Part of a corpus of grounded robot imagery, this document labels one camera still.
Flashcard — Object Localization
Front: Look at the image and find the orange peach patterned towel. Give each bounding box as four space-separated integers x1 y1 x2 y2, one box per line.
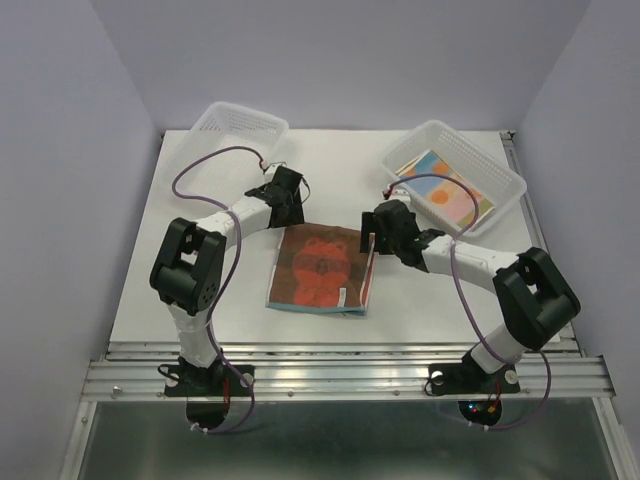
395 150 495 228

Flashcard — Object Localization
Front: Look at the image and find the brown orange bear towel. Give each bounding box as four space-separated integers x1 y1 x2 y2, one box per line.
266 223 374 316

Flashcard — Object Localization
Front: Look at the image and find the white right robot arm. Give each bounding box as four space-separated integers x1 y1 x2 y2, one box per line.
360 200 581 390

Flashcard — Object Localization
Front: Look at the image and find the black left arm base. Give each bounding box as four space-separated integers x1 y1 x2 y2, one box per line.
157 357 255 435

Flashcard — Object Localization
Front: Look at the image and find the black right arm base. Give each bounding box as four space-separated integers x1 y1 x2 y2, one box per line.
423 353 521 430

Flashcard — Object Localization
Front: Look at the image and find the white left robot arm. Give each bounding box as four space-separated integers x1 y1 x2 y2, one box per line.
150 165 307 394

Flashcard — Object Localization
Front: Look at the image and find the white basket holding towels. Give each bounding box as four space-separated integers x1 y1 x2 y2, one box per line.
163 101 289 205

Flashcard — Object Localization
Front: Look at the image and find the empty white plastic basket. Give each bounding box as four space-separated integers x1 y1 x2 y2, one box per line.
379 120 527 239

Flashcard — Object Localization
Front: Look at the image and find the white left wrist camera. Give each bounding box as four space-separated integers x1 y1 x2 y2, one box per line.
263 162 286 182

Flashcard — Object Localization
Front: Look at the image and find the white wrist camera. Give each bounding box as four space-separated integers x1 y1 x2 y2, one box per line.
263 162 286 182
383 186 411 206

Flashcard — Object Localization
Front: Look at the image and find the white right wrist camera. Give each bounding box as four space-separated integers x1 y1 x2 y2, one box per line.
383 186 411 206

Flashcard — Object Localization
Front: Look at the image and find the aluminium mounting rail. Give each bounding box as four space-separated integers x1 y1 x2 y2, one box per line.
81 341 615 402

